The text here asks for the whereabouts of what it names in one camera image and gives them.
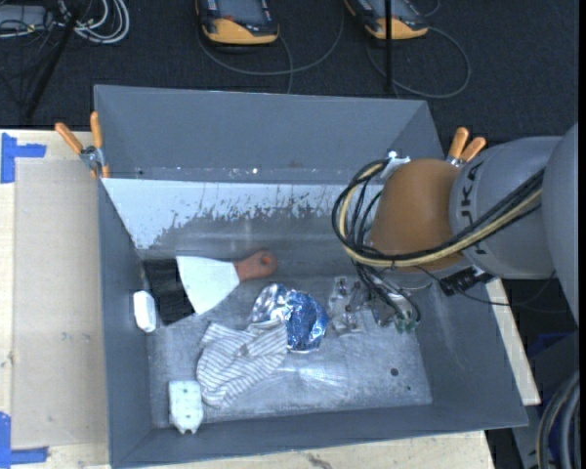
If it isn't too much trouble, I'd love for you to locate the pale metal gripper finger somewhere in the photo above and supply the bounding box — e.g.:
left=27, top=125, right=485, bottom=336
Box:
left=329, top=276, right=361, bottom=314
left=330, top=311, right=368, bottom=337

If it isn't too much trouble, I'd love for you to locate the blue and silver foil packet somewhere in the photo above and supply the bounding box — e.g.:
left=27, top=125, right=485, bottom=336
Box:
left=247, top=281, right=331, bottom=355

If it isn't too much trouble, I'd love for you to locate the white striped cloth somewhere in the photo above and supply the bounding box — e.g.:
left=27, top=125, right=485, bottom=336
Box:
left=195, top=318, right=291, bottom=410

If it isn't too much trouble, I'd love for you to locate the white plastic socket block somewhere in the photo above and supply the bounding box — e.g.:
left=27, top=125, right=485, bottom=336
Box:
left=167, top=379, right=206, bottom=436

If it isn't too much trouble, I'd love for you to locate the grey metal bin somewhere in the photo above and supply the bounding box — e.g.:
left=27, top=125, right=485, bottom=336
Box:
left=93, top=84, right=529, bottom=469

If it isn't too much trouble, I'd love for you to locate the white oval object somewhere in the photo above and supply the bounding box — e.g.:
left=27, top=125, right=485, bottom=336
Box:
left=132, top=289, right=158, bottom=334

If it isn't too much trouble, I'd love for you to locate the pale wood flat board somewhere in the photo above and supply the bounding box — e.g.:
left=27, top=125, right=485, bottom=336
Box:
left=10, top=157, right=110, bottom=448

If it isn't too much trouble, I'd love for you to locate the black cylinder on white bracket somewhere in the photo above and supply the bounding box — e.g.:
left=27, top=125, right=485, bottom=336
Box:
left=439, top=266, right=495, bottom=297

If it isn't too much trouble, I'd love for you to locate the black brush with orange handle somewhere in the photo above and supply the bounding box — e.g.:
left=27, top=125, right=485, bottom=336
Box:
left=143, top=249, right=278, bottom=326

